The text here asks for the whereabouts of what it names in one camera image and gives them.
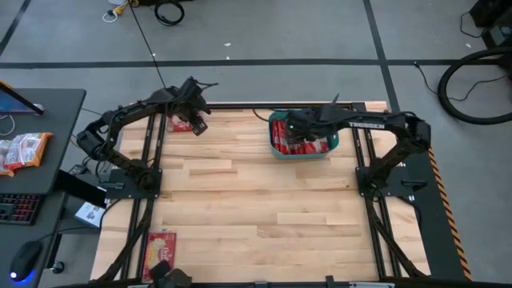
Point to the black desk foot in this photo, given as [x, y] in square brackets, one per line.
[58, 267]

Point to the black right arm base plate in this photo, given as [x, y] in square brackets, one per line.
[396, 188]

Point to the small white box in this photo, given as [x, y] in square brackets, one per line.
[90, 214]

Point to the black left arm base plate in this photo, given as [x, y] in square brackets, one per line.
[116, 194]

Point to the black computer mouse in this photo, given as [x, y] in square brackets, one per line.
[26, 258]

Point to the black side desk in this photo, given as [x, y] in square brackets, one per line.
[60, 120]

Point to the black-framed monitor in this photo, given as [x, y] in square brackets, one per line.
[12, 102]

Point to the white orange snack bag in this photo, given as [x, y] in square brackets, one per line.
[4, 160]

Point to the black hazard-striped platform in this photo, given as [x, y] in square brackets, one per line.
[424, 224]

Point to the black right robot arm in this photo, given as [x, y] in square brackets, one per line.
[400, 124]

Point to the black flat panel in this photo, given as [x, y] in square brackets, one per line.
[80, 188]

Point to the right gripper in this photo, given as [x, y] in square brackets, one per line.
[312, 118]

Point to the black floor equipment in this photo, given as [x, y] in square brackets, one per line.
[496, 20]

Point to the black rounded object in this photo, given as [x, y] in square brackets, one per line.
[172, 278]

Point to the black aluminium table frame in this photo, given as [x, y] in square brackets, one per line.
[248, 106]

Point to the snack packets on desk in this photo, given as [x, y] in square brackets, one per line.
[28, 150]

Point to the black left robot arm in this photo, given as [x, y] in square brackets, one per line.
[132, 110]

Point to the black backlit keyboard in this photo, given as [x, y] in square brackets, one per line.
[20, 208]

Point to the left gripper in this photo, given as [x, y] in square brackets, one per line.
[192, 100]

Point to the teal plastic basket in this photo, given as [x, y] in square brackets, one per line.
[304, 157]

